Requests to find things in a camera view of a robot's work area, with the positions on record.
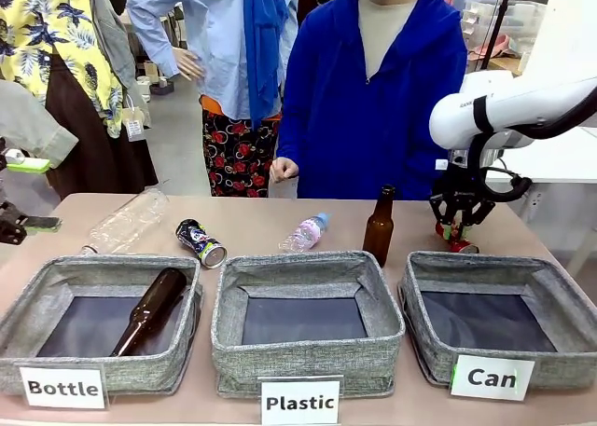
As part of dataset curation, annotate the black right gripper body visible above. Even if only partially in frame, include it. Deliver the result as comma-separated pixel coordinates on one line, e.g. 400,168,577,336
429,162,495,213

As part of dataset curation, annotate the crushed red can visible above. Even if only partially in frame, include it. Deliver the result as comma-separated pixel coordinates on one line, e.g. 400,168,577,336
435,220,480,255

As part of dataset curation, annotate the large clear plastic bottle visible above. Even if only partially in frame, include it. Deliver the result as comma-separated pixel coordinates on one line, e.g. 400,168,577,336
80,187,171,256

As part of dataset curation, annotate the small pink-label plastic bottle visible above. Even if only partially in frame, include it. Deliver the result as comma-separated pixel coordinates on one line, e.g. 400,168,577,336
278,212,333,254

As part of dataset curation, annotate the dark blue printed can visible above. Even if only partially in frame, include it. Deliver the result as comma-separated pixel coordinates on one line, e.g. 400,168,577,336
174,218,229,270

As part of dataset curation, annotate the grey fabric bottle basket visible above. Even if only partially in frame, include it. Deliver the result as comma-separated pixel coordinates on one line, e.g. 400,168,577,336
0,254,205,397

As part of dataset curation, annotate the grey fabric can basket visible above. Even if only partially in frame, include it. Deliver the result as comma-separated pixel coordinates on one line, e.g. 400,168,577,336
397,250,597,392

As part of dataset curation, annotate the white Can label sign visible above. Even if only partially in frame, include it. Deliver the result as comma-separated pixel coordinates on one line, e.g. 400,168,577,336
449,353,536,403

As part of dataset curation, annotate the grey fabric plastic basket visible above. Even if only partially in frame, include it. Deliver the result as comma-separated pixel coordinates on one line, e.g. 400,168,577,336
210,250,407,399

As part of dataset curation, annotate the blue hoodie person's right hand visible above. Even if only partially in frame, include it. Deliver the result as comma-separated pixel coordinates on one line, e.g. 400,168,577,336
269,157,300,185

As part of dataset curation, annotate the light blue shirt person's hand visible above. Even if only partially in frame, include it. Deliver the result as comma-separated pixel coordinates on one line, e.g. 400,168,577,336
172,47,206,83

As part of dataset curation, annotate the grey sleeved arm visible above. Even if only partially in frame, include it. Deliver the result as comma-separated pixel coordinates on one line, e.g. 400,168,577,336
0,79,80,171

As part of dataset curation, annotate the brown glass bottle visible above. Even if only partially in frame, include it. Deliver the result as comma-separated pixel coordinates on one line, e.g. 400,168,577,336
362,185,397,269
109,267,189,359

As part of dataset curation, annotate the white side table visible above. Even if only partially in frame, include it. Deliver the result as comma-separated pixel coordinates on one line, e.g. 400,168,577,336
484,126,597,271

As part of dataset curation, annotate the white paper hang tag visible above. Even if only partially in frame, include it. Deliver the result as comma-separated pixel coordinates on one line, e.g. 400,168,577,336
121,106,148,144

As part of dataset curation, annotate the person in yellow floral shirt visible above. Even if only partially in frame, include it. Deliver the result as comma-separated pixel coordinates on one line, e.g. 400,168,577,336
0,0,160,200

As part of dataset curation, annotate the person in blue hoodie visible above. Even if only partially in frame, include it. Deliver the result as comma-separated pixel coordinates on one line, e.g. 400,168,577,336
269,0,469,201

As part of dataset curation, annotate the grey hanging garment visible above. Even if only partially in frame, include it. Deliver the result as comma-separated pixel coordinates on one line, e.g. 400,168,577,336
83,0,153,130

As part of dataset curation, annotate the white Bottle label sign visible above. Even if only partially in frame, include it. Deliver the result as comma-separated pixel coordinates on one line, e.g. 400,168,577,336
18,364,109,411

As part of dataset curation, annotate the black slanted pole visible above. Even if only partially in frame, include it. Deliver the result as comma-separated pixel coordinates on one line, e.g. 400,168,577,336
479,0,522,73

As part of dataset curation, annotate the clear plastic storage box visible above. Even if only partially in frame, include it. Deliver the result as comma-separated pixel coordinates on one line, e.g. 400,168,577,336
460,0,548,58

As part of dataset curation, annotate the person in light blue shirt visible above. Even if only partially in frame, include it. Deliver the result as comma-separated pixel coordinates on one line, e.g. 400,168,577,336
125,0,300,199

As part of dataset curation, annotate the white Plastic label sign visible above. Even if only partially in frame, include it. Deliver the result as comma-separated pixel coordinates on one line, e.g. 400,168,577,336
257,375,344,426

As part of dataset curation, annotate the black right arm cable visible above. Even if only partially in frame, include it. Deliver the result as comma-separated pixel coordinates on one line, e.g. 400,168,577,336
465,83,597,204

